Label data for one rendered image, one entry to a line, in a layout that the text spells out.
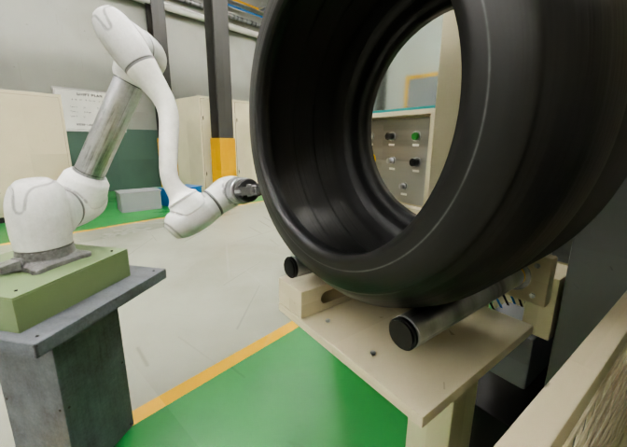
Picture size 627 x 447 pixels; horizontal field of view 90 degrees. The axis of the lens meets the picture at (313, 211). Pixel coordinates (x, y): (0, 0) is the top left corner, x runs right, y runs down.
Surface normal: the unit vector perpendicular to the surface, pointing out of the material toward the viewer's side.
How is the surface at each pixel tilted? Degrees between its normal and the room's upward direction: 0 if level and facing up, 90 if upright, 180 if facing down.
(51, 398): 90
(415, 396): 0
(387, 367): 0
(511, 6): 87
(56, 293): 90
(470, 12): 86
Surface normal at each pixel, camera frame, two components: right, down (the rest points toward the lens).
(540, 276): -0.80, 0.12
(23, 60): 0.74, 0.15
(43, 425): -0.21, 0.21
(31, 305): 0.98, 0.05
